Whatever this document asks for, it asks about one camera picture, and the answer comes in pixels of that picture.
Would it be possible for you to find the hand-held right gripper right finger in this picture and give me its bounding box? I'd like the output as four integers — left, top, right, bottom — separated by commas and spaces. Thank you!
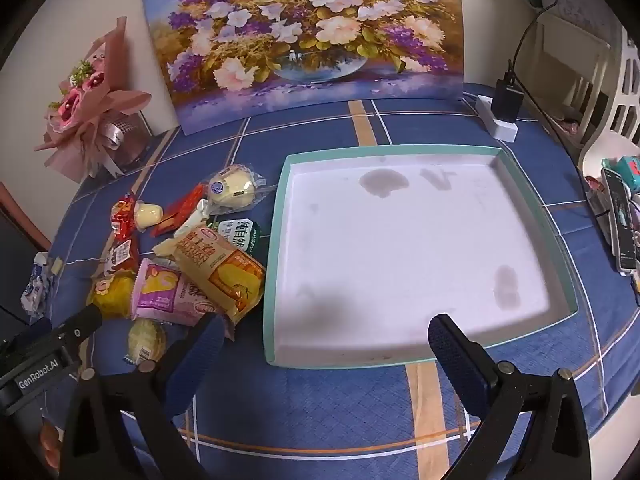
427, 313, 593, 480

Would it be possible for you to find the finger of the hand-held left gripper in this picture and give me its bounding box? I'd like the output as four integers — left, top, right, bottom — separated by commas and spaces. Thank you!
50, 304, 104, 351

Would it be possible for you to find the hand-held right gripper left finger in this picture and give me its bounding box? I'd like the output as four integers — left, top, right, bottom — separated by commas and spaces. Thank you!
59, 311, 227, 480

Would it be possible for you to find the yellow snack packet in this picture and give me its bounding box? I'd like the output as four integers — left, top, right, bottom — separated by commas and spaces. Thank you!
86, 272, 138, 320

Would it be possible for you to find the pale green cake packet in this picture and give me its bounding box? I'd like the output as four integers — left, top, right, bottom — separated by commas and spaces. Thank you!
122, 319, 168, 366

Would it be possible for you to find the pink snack packet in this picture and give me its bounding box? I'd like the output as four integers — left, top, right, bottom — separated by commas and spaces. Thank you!
131, 258, 236, 341

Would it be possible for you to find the yellow cake packet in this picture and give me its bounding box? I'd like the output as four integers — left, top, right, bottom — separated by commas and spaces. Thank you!
152, 222, 266, 326

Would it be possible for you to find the teal cardboard box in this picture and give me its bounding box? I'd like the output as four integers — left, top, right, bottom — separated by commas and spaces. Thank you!
263, 145, 579, 368

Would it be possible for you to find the red cartoon snack packet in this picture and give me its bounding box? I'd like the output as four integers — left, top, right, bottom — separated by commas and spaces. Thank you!
110, 199, 141, 241

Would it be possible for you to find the green white tofu packet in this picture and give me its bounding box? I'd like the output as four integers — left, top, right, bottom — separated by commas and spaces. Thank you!
212, 217, 263, 266

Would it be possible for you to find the small cream candy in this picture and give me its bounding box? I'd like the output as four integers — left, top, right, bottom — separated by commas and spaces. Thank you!
135, 200, 165, 231

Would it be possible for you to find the red patterned snack packet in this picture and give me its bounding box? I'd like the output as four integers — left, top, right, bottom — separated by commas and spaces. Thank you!
150, 183, 208, 238

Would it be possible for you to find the steamed bun clear packet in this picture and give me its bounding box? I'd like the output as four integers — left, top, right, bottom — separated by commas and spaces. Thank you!
202, 162, 278, 221

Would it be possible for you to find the crumpled blue white wrapper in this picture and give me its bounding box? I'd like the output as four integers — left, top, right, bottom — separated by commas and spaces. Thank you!
20, 252, 63, 318

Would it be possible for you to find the dark cabinet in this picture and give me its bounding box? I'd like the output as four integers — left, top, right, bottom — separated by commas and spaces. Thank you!
0, 200, 51, 331

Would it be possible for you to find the blue plaid tablecloth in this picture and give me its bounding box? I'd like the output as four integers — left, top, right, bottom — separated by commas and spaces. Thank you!
42, 95, 640, 480

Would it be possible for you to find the smartphone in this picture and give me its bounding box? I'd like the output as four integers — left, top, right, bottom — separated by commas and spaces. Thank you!
600, 167, 640, 276

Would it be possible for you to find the pink flower bouquet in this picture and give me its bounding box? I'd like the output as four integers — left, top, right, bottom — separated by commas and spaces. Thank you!
34, 16, 153, 184

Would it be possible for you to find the white power strip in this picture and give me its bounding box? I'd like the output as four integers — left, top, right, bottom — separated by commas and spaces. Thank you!
475, 95, 518, 141

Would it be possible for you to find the teal plastic toy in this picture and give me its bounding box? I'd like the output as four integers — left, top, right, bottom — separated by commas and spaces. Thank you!
600, 155, 640, 191

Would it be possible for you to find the black charger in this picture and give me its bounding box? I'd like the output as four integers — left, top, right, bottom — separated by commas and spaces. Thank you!
491, 72, 526, 123

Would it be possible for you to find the white carved chair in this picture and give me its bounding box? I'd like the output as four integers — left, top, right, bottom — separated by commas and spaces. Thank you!
577, 25, 640, 171

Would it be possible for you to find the flower painting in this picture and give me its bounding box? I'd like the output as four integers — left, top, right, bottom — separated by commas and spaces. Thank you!
141, 0, 465, 136

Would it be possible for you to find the cream side table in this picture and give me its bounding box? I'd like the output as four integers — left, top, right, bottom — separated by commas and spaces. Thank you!
520, 10, 616, 126

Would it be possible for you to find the black cable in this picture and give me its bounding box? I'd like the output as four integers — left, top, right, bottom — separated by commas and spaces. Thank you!
507, 0, 581, 78

